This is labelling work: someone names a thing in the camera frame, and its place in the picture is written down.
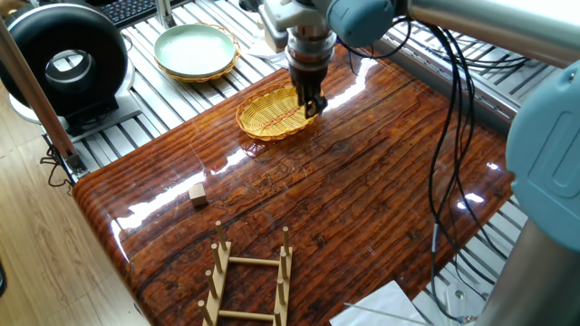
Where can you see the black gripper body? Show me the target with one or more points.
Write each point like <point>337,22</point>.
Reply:
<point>308,81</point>

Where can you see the yellow wicker basket dish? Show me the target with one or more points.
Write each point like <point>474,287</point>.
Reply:
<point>267,115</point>

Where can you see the wooden peg dish rack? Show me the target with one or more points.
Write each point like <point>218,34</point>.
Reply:
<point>219,276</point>

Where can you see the white paper sheet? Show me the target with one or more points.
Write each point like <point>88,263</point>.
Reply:
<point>376,308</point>

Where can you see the brown frame post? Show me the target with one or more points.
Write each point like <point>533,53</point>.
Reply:
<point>41,108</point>

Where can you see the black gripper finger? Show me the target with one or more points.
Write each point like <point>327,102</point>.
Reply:
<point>316,106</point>
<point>301,97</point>

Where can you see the small wooden cube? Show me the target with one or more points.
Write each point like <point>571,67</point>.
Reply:
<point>197,195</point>

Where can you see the silver upright stand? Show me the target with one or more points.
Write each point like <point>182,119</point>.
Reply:
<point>165,13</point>

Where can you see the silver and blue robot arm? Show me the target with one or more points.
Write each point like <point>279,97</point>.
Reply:
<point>544,149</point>

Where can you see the pale green plate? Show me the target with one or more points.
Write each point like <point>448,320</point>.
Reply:
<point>195,50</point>

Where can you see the black keyboard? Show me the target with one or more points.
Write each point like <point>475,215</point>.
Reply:
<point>127,10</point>

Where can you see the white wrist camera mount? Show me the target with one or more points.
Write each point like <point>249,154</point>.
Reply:
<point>281,13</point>

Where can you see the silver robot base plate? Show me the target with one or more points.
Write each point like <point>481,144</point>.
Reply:
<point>466,303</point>

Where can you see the beige cardboard box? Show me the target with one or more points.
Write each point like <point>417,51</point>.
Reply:
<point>274,41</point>

